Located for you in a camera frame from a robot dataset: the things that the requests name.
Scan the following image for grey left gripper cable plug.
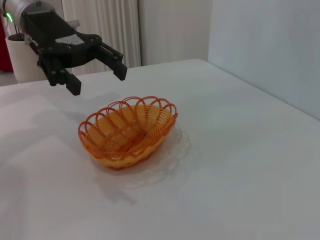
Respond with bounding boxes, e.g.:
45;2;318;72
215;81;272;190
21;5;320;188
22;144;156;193
66;19;81;30

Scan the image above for white round plant pot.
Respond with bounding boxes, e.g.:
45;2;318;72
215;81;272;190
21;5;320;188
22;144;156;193
5;34;51;83

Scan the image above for dark bare plant twigs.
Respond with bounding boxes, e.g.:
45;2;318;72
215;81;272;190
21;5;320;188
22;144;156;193
13;24;23;42

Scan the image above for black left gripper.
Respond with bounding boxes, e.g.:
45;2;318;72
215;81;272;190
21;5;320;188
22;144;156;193
21;9;128;96

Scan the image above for orange woven plastic basket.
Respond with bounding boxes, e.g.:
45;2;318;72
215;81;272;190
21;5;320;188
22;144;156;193
77;95;179;171

